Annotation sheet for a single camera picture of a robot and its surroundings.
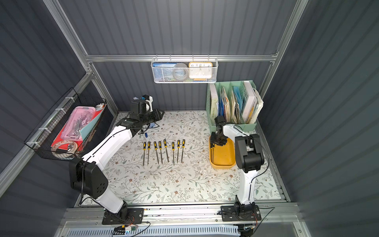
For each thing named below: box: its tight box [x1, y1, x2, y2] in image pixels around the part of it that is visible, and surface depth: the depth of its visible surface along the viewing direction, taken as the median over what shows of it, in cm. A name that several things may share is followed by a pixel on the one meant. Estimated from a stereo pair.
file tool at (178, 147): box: [176, 139, 181, 164], surface depth 103 cm
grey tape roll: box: [172, 62, 189, 81], surface depth 90 cm
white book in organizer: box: [241, 80, 258, 123], surface depth 100 cm
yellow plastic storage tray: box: [208, 134, 236, 170], surface depth 96 cm
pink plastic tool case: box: [60, 106, 97, 142], surface depth 74 cm
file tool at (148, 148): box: [147, 141, 152, 166], surface depth 101 cm
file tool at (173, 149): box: [171, 141, 176, 166], surface depth 101 cm
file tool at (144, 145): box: [142, 141, 147, 166], surface depth 101 cm
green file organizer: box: [205, 79, 258, 134], surface depth 101 cm
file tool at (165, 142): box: [163, 138, 170, 163], surface depth 101 cm
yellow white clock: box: [188, 61, 214, 81], surface depth 90 cm
